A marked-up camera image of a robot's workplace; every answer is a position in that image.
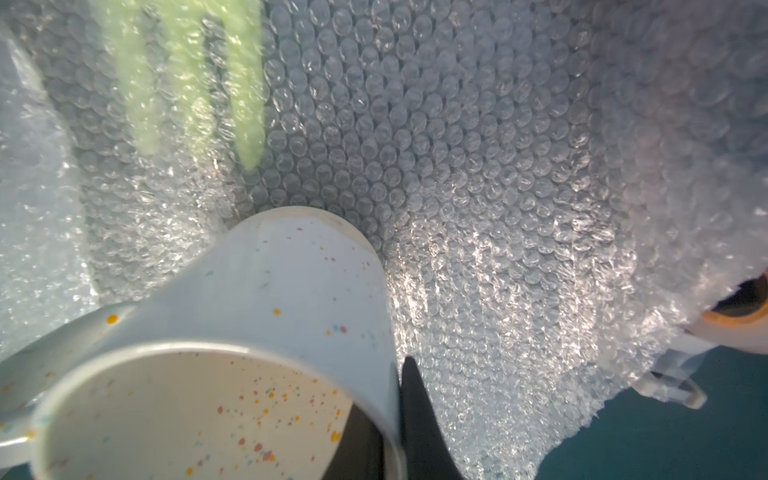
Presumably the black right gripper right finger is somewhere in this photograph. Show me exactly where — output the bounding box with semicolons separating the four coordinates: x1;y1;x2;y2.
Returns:
400;356;463;480

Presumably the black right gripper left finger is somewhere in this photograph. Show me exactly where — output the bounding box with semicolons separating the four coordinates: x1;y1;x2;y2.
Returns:
322;404;384;480

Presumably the green fork wooden handle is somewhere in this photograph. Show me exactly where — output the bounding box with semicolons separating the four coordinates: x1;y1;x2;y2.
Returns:
90;1;267;170

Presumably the white speckled mug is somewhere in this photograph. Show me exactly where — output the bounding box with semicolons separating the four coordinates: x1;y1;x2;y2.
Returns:
1;207;407;479

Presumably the white tape dispenser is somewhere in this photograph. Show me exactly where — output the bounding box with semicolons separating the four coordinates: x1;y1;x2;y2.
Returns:
632;273;767;410

